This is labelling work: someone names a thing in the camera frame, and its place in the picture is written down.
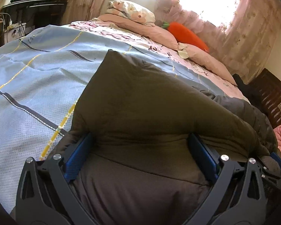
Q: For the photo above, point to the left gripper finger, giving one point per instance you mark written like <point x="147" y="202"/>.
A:
<point x="203" y="157"/>
<point x="74" y="157"/>

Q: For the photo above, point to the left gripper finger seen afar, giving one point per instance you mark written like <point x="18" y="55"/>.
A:
<point x="276" y="158"/>

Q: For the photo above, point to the dark brown puffer jacket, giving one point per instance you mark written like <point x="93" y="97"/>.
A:
<point x="139" y="169"/>

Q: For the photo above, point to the dark wooden headboard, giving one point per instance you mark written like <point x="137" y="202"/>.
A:
<point x="268" y="88"/>

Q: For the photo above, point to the black garment by headboard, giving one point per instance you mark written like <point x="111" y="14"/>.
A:
<point x="244" y="88"/>

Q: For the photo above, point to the blue and pink quilt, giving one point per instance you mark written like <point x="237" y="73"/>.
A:
<point x="43" y="74"/>

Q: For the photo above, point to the orange carrot plush toy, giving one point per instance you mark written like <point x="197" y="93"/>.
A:
<point x="184" y="35"/>

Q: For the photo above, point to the long pink pillow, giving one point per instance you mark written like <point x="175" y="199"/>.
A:
<point x="165" y="38"/>

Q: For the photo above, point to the floral lace curtain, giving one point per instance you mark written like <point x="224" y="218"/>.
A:
<point x="239" y="33"/>

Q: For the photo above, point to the black desk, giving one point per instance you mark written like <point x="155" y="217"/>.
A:
<point x="36" y="13"/>

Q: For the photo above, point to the floral white pillow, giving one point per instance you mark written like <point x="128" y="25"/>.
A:
<point x="132" y="11"/>

